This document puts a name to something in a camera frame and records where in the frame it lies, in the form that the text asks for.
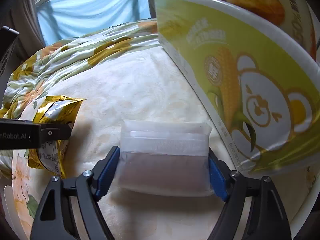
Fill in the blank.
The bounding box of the left beige curtain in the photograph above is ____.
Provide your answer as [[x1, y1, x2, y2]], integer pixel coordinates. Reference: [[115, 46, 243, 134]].
[[10, 0, 45, 60]]

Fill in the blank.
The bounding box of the gold foil snack packet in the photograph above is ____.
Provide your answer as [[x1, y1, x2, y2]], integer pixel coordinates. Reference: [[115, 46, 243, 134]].
[[28, 95, 84, 179]]

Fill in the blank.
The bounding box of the white translucent snack packet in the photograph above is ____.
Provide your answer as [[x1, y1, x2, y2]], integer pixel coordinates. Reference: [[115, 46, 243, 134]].
[[114, 120, 214, 197]]

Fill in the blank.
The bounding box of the white round table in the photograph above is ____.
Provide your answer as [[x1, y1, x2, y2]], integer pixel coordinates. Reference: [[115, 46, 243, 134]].
[[290, 190, 319, 239]]

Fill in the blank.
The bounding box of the orange white bread packet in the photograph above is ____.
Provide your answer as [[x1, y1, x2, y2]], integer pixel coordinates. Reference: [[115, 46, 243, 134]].
[[226, 0, 316, 60]]

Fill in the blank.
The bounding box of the green cardboard box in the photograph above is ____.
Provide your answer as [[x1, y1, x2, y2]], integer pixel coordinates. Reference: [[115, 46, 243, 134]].
[[154, 0, 319, 176]]

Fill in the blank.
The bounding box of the floral green striped quilt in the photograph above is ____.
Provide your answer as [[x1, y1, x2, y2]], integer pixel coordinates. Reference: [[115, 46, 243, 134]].
[[1, 18, 159, 119]]

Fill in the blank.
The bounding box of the light blue window cloth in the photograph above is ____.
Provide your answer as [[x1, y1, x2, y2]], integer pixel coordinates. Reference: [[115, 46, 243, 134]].
[[36, 0, 151, 45]]

